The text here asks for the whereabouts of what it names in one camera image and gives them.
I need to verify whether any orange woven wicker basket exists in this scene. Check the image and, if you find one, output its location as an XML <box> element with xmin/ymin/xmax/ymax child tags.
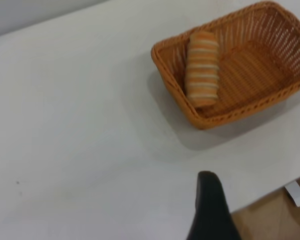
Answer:
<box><xmin>151</xmin><ymin>1</ymin><xmax>300</xmax><ymax>130</ymax></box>

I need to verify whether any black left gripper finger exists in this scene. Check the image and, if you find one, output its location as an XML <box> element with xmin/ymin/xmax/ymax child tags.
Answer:
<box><xmin>187</xmin><ymin>170</ymin><xmax>243</xmax><ymax>240</ymax></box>

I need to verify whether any white plastic table bracket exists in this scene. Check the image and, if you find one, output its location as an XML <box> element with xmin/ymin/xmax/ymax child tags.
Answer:
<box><xmin>284</xmin><ymin>181</ymin><xmax>300</xmax><ymax>208</ymax></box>

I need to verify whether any striped orange cream bread roll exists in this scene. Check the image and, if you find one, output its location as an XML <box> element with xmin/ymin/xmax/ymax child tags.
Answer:
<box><xmin>184</xmin><ymin>31</ymin><xmax>220</xmax><ymax>108</ymax></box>

